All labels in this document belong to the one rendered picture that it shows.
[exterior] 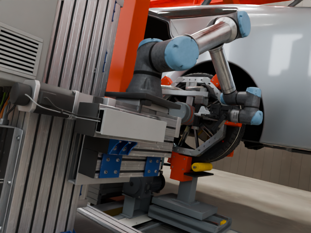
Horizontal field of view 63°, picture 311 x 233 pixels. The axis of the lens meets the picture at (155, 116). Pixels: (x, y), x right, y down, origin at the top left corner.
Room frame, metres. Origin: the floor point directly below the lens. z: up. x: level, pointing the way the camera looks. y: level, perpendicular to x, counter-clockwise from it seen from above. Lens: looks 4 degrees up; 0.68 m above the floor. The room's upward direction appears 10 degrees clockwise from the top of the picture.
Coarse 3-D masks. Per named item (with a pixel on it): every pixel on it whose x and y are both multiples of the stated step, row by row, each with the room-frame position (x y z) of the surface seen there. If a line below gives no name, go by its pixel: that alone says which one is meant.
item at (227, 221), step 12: (156, 204) 1.93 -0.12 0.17; (156, 216) 1.84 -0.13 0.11; (168, 216) 1.78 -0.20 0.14; (180, 216) 1.74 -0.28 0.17; (216, 216) 1.88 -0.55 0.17; (180, 228) 1.73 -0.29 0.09; (192, 228) 1.68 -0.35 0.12; (204, 228) 1.64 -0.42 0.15; (216, 228) 1.61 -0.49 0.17; (228, 228) 1.84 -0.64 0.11
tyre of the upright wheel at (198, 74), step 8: (232, 128) 1.66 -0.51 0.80; (240, 128) 1.71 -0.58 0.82; (232, 136) 1.66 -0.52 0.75; (240, 136) 1.78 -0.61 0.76; (216, 144) 1.71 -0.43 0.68; (224, 144) 1.68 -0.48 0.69; (208, 152) 1.73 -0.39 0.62; (216, 152) 1.70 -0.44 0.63; (224, 152) 1.74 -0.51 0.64; (192, 160) 1.79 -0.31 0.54; (200, 160) 1.76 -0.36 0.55; (208, 160) 1.75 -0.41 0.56; (216, 160) 1.89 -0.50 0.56
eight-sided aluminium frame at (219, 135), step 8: (176, 80) 1.82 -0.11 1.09; (184, 80) 1.79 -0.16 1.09; (192, 80) 1.75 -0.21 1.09; (200, 80) 1.72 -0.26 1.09; (208, 80) 1.68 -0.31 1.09; (216, 88) 1.65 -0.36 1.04; (168, 96) 1.90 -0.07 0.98; (224, 104) 1.61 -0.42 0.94; (224, 128) 1.64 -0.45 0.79; (216, 136) 1.62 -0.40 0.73; (224, 136) 1.64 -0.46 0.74; (208, 144) 1.65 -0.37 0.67; (176, 152) 1.77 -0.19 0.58; (184, 152) 1.74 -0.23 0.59; (192, 152) 1.70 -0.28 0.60; (200, 152) 1.68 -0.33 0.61
